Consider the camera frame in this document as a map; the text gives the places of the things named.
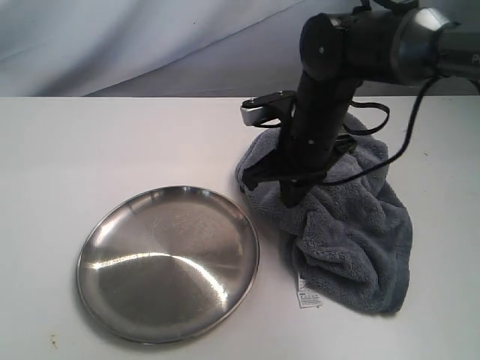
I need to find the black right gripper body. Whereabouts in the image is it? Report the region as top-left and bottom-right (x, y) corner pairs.
(242, 72), (362, 190)

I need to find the grey fleece towel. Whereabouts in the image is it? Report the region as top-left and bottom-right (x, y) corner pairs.
(235, 129), (413, 314)

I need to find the round stainless steel plate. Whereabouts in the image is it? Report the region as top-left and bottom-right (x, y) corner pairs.
(76, 186), (260, 344)

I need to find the white backdrop cloth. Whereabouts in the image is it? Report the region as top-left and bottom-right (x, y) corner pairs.
(0, 0), (312, 98)

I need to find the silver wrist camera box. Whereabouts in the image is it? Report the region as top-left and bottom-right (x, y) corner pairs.
(240, 91), (296, 129)

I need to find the black camera cable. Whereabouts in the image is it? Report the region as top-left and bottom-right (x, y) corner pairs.
(318, 22), (462, 186)

